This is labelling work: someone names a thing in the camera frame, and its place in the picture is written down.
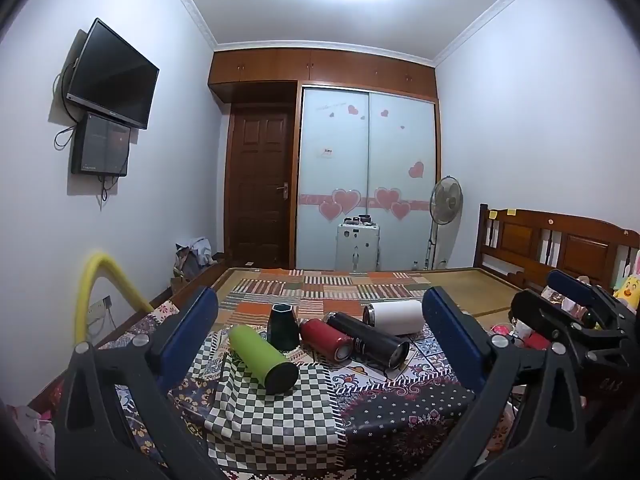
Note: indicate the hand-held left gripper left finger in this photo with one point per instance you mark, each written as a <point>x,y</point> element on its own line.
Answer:
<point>192,332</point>

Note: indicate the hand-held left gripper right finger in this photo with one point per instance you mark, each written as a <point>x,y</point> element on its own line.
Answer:
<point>452,332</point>

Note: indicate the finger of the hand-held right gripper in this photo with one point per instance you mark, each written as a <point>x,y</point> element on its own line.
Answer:
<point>575,281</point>
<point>537,310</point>

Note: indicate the white cup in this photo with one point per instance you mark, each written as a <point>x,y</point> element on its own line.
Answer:
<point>400,316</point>

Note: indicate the green cup with black base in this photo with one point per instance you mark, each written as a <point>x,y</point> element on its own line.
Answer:
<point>255,355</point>

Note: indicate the dark green hexagonal cup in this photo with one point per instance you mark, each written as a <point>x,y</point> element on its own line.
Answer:
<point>283,327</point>

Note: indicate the red cup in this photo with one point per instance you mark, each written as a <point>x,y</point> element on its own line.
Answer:
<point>322,336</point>

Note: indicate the red packet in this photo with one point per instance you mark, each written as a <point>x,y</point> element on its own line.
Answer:
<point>532,341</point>

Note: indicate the colourful patterned blanket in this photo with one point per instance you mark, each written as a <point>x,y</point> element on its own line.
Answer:
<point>425,360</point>

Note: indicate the woven bamboo mat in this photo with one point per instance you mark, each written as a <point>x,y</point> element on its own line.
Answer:
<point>475,287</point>

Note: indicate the yellow plush toy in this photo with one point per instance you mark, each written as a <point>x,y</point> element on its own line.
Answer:
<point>629,291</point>

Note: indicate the white bunny plush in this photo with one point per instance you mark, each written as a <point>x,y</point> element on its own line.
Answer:
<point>634,265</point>

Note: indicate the wooden bed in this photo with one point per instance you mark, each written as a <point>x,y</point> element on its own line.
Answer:
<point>520,240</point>

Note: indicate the pile of clothes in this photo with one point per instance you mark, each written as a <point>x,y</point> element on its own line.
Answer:
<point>192,257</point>

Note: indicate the dark flowered cloth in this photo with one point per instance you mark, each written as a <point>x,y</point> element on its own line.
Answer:
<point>400,415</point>

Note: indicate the yellow foam tube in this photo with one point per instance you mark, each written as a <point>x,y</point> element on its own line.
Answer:
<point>97,270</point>

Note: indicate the striped patchwork blanket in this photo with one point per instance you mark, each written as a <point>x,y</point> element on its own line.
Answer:
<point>340,290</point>

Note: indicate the green white checked cloth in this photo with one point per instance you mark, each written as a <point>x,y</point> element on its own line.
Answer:
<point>280,422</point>

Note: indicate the white air purifier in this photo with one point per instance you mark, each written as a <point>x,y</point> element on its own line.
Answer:
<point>357,247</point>

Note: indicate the standing fan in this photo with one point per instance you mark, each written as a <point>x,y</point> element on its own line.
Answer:
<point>446,200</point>

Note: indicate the brown wooden door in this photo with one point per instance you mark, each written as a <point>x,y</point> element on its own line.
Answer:
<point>257,185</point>

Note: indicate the pink plastic bag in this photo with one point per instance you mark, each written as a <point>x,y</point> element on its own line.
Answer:
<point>32,435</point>

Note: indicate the wooden wardrobe with heart stickers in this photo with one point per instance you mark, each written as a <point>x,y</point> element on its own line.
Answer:
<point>370,160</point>

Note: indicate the white wall socket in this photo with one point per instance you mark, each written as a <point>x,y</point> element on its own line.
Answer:
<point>102,306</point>

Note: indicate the small black wall monitor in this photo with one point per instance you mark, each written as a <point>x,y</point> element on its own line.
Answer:
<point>102,145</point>

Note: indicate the black wall television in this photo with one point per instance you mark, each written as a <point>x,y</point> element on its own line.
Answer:
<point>112,77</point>

